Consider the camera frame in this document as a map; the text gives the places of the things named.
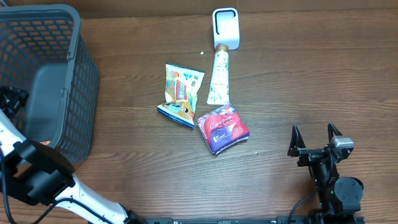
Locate left black cable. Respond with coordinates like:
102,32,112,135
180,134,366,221
0,149,113,224

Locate red purple Carefree pack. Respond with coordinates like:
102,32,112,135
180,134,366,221
197,103,250,156

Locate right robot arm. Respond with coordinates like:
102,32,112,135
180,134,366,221
286,123,364,223

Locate grey plastic mesh basket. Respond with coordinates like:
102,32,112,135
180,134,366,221
1,4,99,163

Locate orange small packet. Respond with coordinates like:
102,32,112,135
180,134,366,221
40,141,51,146

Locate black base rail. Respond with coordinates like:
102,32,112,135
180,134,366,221
144,215,365,224

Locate white tube gold cap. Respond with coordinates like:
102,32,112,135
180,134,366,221
207,44,229,105

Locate white barcode scanner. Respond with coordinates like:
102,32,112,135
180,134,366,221
212,7,240,50

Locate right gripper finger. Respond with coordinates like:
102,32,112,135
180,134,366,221
287,125,307,157
328,122,342,143

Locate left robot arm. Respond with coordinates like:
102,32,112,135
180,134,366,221
1,86,145,223

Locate yellow snack chip bag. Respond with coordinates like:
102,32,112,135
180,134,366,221
157,62,205,128

